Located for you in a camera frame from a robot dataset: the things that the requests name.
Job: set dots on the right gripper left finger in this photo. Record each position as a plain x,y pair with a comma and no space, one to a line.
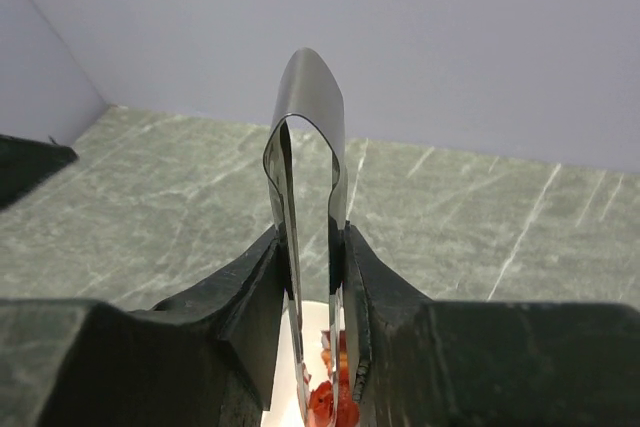
205,356

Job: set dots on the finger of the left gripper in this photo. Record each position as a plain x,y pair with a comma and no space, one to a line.
26,164

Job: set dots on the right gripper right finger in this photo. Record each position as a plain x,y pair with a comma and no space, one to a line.
415,361

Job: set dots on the red crab toy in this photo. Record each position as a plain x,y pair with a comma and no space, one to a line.
322,409

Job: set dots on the metal tongs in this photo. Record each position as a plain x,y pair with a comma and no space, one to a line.
304,161

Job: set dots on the white rectangular plate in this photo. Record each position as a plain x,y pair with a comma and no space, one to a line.
284,409

